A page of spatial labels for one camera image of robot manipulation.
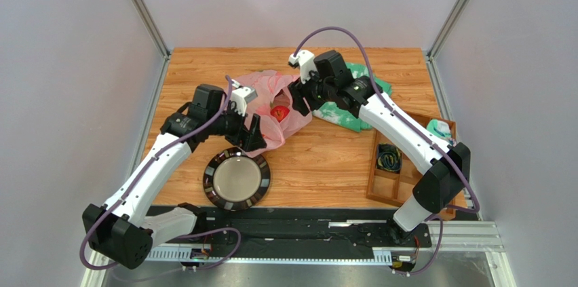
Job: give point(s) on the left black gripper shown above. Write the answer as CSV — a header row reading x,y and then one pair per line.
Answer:
x,y
252,139

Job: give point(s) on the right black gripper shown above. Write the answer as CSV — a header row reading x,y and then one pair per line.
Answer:
x,y
305,91

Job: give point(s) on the red apple fruit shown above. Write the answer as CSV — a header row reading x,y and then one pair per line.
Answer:
x,y
279,112

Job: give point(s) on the pink plastic bag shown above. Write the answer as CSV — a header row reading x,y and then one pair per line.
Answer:
x,y
273,104

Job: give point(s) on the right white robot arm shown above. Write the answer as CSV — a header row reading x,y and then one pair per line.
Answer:
x,y
444,167

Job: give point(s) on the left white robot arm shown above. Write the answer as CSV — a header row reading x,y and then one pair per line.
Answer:
x,y
120,232

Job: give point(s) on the green white cloth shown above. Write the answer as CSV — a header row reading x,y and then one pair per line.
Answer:
x,y
344,94

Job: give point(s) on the dark round plate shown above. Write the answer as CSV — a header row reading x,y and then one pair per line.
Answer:
x,y
234,181

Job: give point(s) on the teal white sock upper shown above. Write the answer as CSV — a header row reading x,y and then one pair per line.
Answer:
x,y
439,128

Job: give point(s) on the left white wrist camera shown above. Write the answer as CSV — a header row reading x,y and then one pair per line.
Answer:
x,y
240,98

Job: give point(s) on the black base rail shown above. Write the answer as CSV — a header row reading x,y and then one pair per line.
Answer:
x,y
299,233

